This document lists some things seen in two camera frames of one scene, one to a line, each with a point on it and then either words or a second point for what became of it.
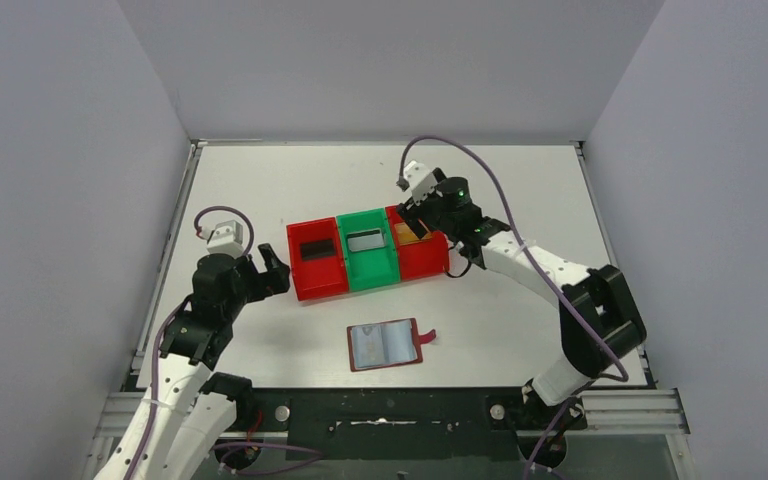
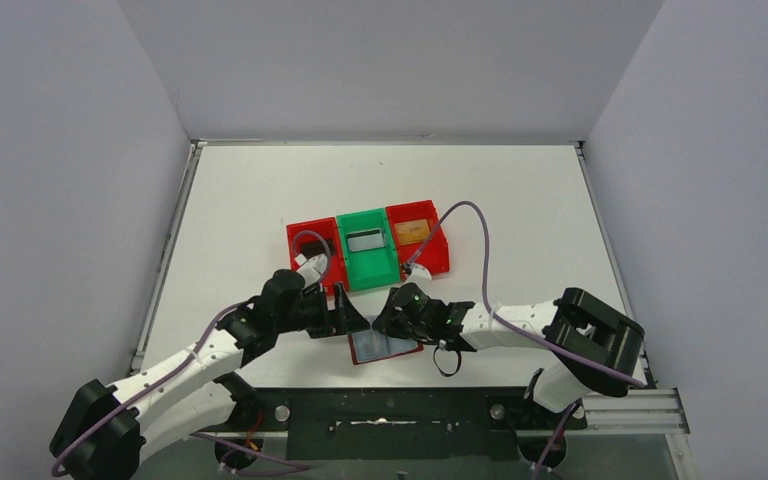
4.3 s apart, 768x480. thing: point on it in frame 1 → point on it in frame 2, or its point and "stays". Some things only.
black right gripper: (416, 214) → (388, 321)
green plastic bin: (367, 268) stays
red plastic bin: (318, 277) stays
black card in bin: (317, 249) stays
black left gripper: (259, 273) → (336, 312)
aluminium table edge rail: (163, 257) stays
